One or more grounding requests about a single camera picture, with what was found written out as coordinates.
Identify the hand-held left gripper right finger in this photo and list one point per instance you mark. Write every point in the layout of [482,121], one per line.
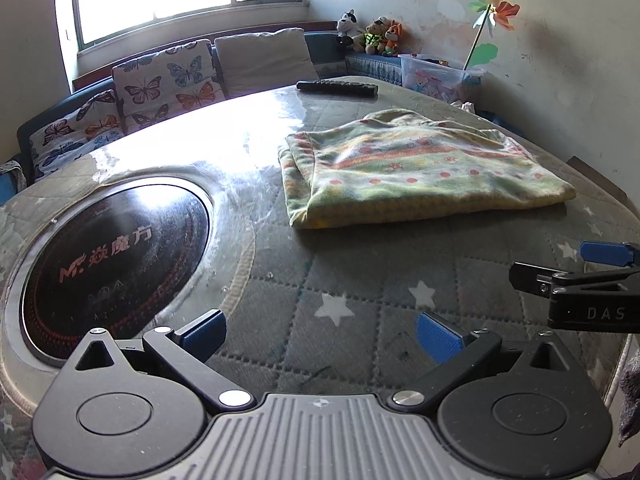
[439,337]

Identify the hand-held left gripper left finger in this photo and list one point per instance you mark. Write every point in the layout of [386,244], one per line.
[202,336]

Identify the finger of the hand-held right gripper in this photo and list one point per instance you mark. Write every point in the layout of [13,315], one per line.
[532,278]
[602,253]

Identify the green yellow patterned fleece garment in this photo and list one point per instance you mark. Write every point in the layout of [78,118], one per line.
[415,175]

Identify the brown wooden chair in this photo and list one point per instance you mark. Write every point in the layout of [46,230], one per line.
[590,172]

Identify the dark grey cloth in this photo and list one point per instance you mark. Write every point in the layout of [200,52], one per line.
[630,405]

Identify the round black induction cooktop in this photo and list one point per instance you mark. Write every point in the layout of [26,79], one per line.
[115,270]

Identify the white crumpled cloth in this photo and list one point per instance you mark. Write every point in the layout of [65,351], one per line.
[462,107]

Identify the clear plastic storage box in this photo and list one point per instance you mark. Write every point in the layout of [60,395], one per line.
[437,77]

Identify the small butterfly print cushion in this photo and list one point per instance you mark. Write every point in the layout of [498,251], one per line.
[75,132]

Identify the large butterfly print cushion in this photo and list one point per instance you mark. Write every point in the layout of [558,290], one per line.
[167,85]

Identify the colourful paper pinwheel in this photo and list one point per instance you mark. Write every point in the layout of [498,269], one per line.
[492,15]

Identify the blue patterned seat mattress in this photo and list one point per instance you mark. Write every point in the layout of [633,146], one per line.
[372,66]

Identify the black remote control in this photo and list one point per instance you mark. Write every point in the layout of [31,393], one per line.
[336,87]

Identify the orange plush fox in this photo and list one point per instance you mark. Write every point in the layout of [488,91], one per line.
[393,37]

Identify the plain white pillow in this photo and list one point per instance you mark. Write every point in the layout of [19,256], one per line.
[265,60]

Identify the brown plush bear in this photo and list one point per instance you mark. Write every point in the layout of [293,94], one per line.
[374,37]

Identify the white black plush dog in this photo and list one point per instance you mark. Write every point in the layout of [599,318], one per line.
[349,27]

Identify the blue sofa bench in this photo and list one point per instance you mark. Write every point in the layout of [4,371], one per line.
[320,45]

